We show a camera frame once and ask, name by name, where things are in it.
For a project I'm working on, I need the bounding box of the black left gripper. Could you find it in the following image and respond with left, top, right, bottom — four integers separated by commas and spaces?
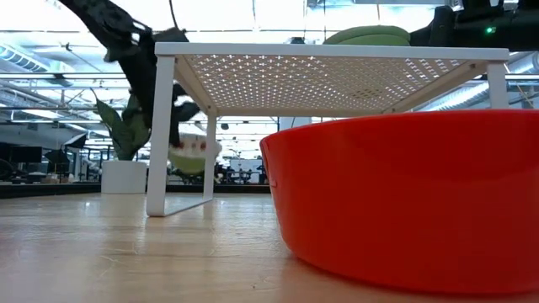
120, 27, 201, 148

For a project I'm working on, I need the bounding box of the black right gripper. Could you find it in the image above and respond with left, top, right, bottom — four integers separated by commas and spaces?
408, 4, 459, 47

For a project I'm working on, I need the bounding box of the red plastic bowl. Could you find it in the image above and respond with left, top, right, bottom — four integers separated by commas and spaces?
259, 109, 539, 295

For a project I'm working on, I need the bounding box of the green snake plant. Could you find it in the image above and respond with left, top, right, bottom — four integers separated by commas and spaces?
90, 88, 155, 162

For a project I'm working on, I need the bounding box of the white plant pot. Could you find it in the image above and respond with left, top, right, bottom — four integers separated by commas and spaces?
100, 159, 148, 194

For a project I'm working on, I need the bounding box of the black studio softbox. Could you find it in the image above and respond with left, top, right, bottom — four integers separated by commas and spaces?
62, 133, 88, 149

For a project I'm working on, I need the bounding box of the white perforated metal shelf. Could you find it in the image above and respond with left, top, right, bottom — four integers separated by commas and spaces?
146, 41, 511, 218

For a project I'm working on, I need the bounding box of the black monitor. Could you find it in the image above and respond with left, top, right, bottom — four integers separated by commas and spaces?
10, 146, 43, 164

